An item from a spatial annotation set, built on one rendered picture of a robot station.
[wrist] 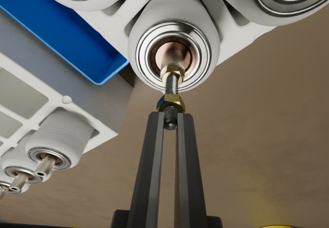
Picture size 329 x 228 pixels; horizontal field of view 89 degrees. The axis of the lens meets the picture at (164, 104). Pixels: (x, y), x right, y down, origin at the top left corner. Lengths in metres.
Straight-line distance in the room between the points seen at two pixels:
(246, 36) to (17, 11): 0.37
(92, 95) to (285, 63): 0.48
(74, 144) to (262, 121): 0.56
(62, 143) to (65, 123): 0.04
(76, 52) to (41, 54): 0.06
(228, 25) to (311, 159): 0.79
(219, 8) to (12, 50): 0.32
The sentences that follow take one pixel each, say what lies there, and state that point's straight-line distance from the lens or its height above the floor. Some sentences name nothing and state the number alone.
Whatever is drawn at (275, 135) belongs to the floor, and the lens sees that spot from 0.74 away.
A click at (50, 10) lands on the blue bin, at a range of 0.45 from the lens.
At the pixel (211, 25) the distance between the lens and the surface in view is 0.17.
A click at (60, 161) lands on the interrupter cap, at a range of 0.39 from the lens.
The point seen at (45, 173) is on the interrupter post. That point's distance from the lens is 0.37.
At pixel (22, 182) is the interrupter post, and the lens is 0.49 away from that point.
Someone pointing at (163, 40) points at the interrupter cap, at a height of 0.25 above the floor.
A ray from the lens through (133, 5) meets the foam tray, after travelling 0.24.
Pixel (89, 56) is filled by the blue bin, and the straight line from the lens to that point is 0.42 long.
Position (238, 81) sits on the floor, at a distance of 0.52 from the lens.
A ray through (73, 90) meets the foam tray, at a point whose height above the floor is 0.15.
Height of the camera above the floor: 0.41
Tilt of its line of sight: 49 degrees down
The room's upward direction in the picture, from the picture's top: 175 degrees counter-clockwise
